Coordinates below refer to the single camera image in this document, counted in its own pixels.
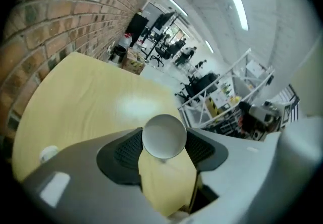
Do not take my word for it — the black cabinet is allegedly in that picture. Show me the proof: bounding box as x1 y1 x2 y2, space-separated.
126 13 149 47

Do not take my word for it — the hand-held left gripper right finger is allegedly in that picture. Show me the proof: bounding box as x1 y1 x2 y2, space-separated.
180 127 287 224

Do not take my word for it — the water jug with red cap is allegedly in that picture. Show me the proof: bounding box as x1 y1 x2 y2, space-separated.
118 33 133 48

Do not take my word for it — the black waste bin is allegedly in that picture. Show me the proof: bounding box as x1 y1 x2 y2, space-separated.
110 45 127 64

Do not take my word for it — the whiteboard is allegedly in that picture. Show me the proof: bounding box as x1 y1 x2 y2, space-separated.
147 3 165 29

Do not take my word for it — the white metal shelf rack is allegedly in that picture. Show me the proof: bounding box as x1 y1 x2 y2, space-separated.
178 47 276 129

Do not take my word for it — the cardboard box with striped tape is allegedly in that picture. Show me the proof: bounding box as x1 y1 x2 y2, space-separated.
122 50 146 75

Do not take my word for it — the black display screen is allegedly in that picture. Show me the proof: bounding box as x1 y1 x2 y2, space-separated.
153 12 177 31

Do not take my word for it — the black office chair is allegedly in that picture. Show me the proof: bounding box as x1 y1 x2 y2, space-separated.
175 73 220 104
150 46 170 67

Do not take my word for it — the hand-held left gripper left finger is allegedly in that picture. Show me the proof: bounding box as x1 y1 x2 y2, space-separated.
22 128 179 224

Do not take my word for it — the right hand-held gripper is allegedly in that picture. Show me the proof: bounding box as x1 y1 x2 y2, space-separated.
238 101 293 133

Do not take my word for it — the ceiling tube light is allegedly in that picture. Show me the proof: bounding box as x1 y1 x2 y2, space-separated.
168 0 189 17
204 40 215 54
222 0 249 31

